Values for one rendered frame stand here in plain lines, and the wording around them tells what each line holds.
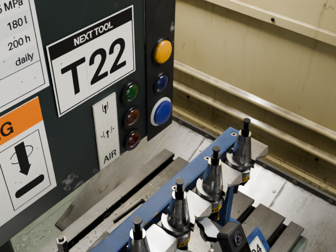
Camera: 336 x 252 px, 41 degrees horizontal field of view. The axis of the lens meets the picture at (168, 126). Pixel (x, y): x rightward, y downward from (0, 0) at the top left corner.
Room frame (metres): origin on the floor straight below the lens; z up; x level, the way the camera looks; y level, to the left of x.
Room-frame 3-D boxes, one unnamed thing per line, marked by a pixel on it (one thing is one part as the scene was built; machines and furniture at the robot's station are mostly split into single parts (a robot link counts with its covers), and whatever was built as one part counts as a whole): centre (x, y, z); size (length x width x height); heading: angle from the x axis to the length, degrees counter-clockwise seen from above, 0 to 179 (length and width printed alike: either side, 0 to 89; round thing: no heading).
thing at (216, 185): (0.62, -0.09, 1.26); 0.04 x 0.04 x 0.07
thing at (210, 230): (0.56, -0.07, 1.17); 0.09 x 0.03 x 0.06; 27
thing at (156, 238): (0.49, 0.01, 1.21); 0.07 x 0.05 x 0.01; 51
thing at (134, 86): (0.37, 0.04, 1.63); 0.02 x 0.01 x 0.02; 141
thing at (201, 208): (0.58, -0.06, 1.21); 0.07 x 0.05 x 0.01; 51
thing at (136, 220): (0.45, 0.05, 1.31); 0.02 x 0.02 x 0.03
